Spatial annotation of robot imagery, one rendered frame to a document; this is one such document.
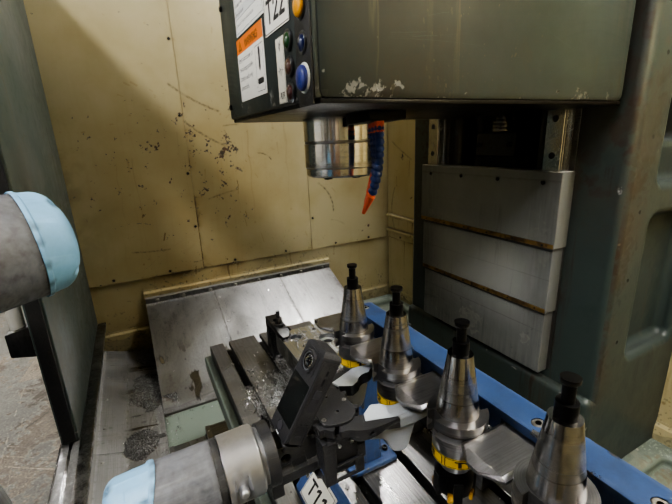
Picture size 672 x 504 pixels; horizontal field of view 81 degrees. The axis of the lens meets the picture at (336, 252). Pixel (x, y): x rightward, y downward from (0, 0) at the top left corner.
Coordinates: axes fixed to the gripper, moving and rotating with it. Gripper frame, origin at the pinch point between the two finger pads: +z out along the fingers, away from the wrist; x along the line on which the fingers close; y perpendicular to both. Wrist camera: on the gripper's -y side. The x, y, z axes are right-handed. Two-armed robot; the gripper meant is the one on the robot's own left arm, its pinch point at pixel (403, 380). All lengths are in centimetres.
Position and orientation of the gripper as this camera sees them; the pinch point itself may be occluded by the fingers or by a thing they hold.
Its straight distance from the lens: 55.8
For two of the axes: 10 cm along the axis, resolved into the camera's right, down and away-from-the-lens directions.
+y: 0.7, 9.5, 2.9
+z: 8.8, -1.9, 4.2
